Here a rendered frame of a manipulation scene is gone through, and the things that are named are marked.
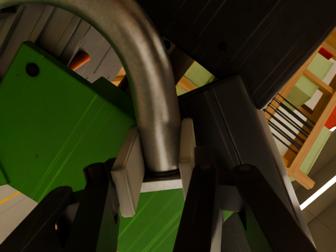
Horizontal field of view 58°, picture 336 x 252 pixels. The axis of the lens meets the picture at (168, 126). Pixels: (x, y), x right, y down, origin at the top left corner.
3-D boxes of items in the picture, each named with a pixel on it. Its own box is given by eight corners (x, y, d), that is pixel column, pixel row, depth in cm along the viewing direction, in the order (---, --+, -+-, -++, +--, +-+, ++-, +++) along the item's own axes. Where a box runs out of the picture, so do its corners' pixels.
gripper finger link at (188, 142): (177, 161, 15) (192, 160, 15) (181, 118, 22) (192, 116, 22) (186, 212, 16) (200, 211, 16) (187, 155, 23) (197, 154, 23)
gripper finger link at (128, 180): (135, 217, 16) (121, 219, 16) (147, 160, 23) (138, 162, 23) (123, 168, 15) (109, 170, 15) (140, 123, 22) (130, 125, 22)
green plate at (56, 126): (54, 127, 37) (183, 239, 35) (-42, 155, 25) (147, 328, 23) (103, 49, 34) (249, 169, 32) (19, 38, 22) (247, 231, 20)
